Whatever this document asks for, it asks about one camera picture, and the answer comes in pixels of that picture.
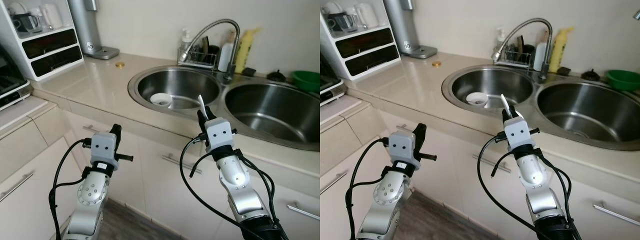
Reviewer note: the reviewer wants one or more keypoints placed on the gold round lid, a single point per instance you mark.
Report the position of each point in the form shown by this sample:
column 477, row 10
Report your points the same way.
column 436, row 64
column 120, row 64

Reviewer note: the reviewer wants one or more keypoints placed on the white ceramic spoon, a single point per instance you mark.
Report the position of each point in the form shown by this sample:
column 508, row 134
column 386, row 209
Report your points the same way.
column 505, row 101
column 202, row 102

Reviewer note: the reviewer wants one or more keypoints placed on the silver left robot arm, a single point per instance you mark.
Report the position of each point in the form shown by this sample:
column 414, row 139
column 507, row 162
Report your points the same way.
column 92, row 192
column 392, row 192

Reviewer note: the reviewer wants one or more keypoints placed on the white shelf unit black drawers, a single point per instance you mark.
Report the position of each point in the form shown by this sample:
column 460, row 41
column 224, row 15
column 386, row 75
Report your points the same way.
column 370, row 45
column 50, row 45

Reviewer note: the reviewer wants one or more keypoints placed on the flexible silver faucet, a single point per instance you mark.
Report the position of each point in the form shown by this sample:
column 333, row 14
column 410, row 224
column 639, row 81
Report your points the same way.
column 235, row 45
column 549, row 45

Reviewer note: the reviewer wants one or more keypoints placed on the yellow detergent bottle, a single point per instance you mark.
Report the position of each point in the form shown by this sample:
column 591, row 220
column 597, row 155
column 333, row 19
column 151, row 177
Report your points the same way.
column 560, row 50
column 246, row 52

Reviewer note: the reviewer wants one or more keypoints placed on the black and white appliance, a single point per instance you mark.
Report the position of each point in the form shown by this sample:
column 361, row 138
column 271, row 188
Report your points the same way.
column 327, row 82
column 10, row 80

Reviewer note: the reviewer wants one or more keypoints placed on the silver countertop appliance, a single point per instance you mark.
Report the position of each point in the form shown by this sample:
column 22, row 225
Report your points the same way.
column 85, row 25
column 402, row 25

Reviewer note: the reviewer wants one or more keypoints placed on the beige kitchen base cabinet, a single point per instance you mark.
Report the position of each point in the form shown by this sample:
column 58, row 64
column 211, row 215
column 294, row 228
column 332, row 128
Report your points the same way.
column 460, row 190
column 150, row 190

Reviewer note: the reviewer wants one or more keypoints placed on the tall dark metal faucet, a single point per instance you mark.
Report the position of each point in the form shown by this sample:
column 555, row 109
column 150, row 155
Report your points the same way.
column 636, row 15

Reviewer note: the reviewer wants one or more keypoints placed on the green plastic bowl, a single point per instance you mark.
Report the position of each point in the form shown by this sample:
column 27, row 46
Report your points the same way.
column 306, row 81
column 622, row 80

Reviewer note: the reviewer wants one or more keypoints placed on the white bowl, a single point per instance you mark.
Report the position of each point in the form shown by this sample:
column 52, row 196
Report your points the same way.
column 161, row 99
column 476, row 98

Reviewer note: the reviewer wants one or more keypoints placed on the stainless steel double sink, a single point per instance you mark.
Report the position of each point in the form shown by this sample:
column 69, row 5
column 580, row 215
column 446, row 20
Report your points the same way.
column 537, row 87
column 225, row 87

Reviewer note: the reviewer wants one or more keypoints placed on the white cup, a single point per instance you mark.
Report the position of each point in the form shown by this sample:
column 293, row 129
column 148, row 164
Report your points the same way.
column 17, row 8
column 332, row 7

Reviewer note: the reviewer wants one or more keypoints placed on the black sink stopper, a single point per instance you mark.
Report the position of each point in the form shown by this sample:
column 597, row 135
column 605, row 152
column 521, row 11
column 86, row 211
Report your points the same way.
column 276, row 76
column 590, row 75

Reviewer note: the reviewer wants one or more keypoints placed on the steel wool scourer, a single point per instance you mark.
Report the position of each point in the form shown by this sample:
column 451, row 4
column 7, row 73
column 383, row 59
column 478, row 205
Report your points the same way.
column 192, row 56
column 506, row 55

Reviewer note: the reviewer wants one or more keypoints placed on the black scouring pad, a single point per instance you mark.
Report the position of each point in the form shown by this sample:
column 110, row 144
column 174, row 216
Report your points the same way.
column 527, row 53
column 214, row 54

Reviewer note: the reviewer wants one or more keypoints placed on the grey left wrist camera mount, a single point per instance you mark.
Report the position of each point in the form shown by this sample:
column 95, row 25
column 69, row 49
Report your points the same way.
column 102, row 147
column 401, row 146

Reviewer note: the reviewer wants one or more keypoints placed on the white pump bottle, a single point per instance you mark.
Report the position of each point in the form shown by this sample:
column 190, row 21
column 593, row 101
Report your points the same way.
column 540, row 54
column 226, row 55

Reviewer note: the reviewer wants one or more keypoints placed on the black sponge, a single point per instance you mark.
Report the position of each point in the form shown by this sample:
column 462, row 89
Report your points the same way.
column 563, row 71
column 249, row 72

